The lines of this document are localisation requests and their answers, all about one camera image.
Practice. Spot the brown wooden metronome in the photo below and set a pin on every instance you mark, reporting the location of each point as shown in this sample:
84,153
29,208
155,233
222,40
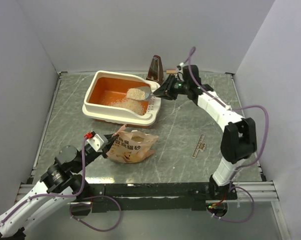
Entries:
155,71

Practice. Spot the white orange litter box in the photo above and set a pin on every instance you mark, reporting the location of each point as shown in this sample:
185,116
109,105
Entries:
108,89

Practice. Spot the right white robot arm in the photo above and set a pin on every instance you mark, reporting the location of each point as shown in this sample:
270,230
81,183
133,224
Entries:
239,140

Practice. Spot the small wooden block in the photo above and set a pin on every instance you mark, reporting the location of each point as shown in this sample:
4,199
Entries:
171,72

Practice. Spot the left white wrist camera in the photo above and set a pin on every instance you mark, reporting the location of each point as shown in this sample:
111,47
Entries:
96,141

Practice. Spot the silver metal scoop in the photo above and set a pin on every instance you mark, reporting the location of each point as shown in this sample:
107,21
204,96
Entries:
142,93

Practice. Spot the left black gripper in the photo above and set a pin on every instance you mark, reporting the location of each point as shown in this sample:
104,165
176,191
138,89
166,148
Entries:
110,138

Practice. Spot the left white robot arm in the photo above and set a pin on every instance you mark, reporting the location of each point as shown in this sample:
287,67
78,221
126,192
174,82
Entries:
62,183

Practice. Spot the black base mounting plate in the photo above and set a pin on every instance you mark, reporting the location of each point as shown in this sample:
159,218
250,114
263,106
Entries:
194,196

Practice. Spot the peach cat litter bag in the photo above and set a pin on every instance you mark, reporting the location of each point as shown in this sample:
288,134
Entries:
131,147

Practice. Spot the clean litter pile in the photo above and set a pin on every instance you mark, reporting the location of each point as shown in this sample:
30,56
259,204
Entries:
130,106

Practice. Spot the wooden ruler with crown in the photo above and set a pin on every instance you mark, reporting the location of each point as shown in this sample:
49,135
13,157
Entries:
200,146

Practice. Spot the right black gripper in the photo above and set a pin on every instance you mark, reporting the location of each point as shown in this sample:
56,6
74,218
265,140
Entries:
163,91

